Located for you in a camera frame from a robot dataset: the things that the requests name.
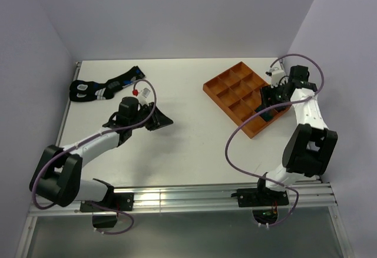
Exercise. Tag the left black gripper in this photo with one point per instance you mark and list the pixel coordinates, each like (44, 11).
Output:
(158, 120)

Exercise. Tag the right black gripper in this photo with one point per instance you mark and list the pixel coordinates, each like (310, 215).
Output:
(267, 92)

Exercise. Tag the dark teal sock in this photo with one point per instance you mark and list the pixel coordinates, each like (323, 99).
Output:
(268, 115)

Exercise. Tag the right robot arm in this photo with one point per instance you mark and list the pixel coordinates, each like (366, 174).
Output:
(312, 143)

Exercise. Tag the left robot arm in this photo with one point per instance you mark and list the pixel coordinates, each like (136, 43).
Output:
(57, 177)

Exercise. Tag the orange compartment tray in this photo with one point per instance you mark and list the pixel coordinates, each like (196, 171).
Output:
(237, 92)

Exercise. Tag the black blue sports sock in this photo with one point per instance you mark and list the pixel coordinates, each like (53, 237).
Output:
(86, 91)

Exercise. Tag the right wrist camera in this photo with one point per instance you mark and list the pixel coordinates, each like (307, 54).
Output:
(275, 74)

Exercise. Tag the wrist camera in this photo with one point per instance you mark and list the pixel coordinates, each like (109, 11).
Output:
(141, 95)
(275, 74)

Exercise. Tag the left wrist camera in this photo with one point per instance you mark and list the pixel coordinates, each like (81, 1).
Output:
(141, 95)

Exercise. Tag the aluminium front rail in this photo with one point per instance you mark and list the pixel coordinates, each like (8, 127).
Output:
(216, 197)

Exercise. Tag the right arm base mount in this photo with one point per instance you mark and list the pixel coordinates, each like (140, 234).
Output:
(252, 197)

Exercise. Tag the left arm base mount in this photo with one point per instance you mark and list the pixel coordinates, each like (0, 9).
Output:
(107, 213)

